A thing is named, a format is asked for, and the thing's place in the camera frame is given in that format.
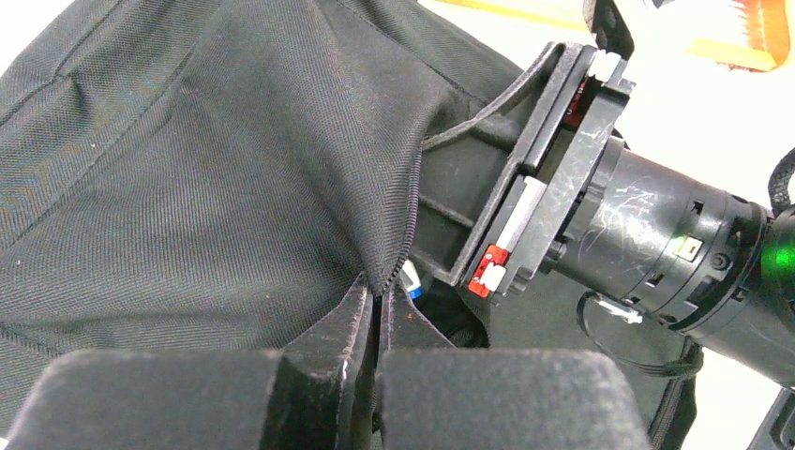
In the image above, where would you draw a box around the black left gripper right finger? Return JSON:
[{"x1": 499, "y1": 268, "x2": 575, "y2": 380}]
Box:
[{"x1": 377, "y1": 286, "x2": 650, "y2": 449}]

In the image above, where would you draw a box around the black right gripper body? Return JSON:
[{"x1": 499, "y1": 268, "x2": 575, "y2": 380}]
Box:
[{"x1": 460, "y1": 1, "x2": 635, "y2": 298}]

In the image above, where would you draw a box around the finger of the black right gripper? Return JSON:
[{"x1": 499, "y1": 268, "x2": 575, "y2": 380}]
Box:
[{"x1": 410, "y1": 42, "x2": 584, "y2": 286}]

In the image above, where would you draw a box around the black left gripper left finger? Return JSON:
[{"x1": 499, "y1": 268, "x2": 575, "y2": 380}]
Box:
[{"x1": 8, "y1": 277, "x2": 375, "y2": 449}]

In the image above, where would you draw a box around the black student bag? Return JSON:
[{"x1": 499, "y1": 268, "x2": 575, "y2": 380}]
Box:
[{"x1": 1, "y1": 1, "x2": 695, "y2": 449}]

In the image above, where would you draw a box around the blue white marker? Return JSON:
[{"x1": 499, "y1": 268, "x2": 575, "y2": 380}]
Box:
[{"x1": 399, "y1": 259, "x2": 424, "y2": 301}]

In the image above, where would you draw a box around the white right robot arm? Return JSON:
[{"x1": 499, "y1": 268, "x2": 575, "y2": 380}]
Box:
[{"x1": 411, "y1": 1, "x2": 794, "y2": 449}]

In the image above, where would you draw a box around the orange wooden shelf rack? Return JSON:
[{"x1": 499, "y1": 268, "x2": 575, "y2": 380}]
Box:
[{"x1": 453, "y1": 1, "x2": 794, "y2": 72}]

